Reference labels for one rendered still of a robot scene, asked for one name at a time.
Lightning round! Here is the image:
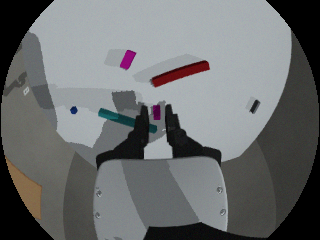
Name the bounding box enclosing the turquoise rod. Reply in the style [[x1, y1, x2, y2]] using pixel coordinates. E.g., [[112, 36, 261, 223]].
[[98, 108, 157, 134]]

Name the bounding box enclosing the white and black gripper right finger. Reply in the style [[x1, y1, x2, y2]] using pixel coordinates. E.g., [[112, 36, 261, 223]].
[[165, 104, 222, 167]]

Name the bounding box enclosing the small magenta block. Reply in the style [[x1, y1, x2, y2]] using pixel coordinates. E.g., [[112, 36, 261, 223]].
[[153, 105, 161, 120], [120, 50, 136, 70]]

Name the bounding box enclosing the small blue cube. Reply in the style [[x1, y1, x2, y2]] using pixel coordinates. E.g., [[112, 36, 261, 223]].
[[70, 106, 78, 114]]

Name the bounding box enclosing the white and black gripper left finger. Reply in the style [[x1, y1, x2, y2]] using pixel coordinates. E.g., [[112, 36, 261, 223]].
[[96, 105, 150, 171]]

